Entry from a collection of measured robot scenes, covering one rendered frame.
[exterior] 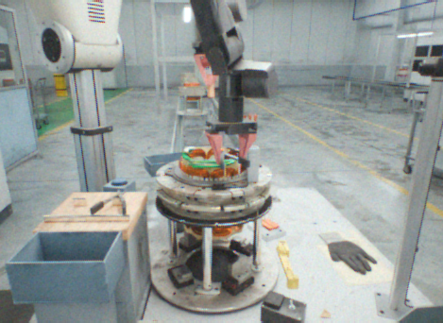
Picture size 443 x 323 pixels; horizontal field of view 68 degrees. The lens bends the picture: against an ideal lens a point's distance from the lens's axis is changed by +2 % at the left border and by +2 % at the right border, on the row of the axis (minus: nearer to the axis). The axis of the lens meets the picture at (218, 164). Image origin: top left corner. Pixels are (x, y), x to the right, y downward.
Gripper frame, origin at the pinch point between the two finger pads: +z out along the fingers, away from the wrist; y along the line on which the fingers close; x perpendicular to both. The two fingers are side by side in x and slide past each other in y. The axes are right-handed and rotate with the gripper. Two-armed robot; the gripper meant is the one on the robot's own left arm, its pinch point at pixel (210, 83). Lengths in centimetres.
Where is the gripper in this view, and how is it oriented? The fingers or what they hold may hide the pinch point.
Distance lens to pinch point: 87.4
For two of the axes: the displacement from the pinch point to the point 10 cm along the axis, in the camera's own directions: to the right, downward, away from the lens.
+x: -9.8, 0.3, 1.9
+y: 1.9, 0.2, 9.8
